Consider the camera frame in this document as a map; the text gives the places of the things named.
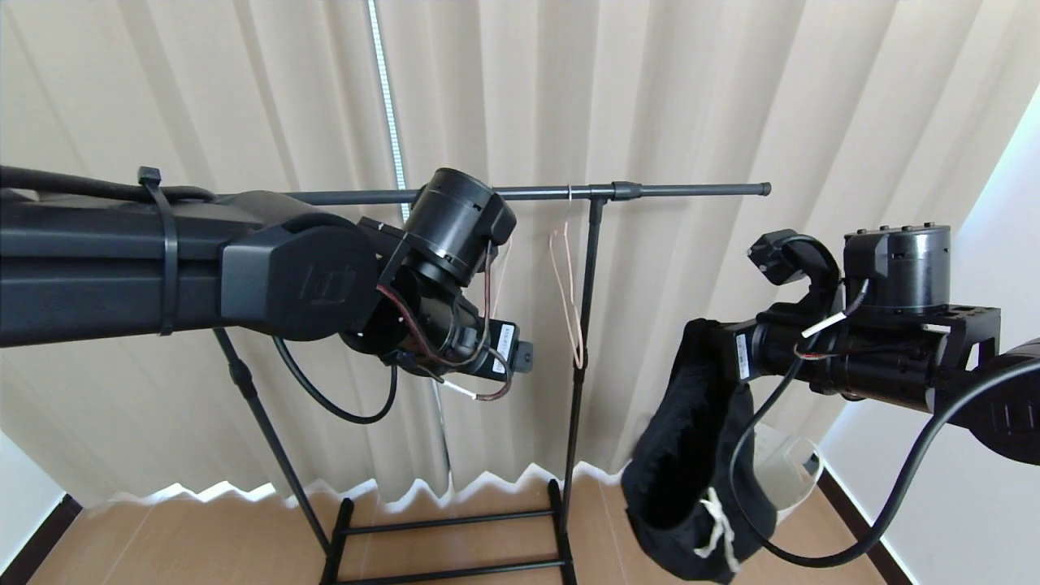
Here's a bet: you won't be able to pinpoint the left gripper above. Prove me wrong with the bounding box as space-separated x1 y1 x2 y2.
366 280 535 381

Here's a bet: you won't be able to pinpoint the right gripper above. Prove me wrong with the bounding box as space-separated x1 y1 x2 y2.
719 317 851 390

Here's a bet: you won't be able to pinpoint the black shorts with white cord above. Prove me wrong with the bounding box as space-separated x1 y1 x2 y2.
621 318 782 585

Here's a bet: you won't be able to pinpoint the pink clothes hanger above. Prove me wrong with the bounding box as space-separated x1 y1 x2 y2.
494 236 514 322
548 198 588 371

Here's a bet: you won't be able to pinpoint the white laundry basket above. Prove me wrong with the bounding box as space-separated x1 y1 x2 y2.
752 422 826 522

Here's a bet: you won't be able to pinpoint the black clothes rack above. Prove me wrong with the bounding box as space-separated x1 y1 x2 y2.
213 181 772 585

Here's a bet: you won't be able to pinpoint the beige curtain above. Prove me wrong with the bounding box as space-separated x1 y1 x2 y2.
0 0 1040 506

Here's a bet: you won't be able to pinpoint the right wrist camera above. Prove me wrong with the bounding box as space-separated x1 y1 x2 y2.
746 229 844 314

